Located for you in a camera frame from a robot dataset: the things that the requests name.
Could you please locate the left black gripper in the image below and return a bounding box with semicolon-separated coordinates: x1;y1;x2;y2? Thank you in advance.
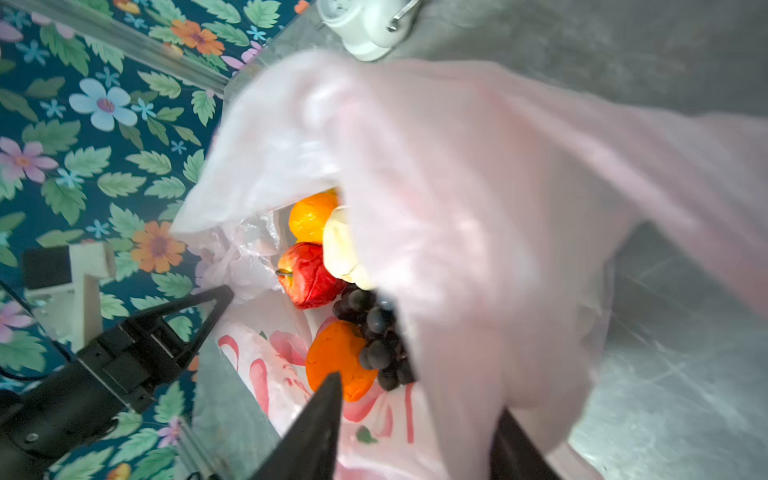
1;285;234;479

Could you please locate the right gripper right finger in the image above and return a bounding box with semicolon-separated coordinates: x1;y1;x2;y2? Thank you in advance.
489;409;560;480

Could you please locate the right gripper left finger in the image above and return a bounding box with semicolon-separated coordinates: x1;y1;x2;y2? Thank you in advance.
251;373;343;480

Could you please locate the pink plastic bag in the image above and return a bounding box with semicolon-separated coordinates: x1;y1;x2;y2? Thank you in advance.
172;50;767;479

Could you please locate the fake persimmon orange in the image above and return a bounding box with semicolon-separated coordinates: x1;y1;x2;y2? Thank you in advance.
305;320;378;402

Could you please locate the fake black grapes bunch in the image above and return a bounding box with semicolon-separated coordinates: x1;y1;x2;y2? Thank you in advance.
333;285;416;391

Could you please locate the fake red apple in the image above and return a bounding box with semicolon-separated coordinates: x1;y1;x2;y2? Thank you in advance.
276;242;347;310

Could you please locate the fake pale yellow fruit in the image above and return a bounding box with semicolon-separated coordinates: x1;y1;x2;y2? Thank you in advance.
322;206;376;291

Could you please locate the white alarm clock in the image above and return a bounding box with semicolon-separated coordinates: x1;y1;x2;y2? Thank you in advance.
317;0;422;62

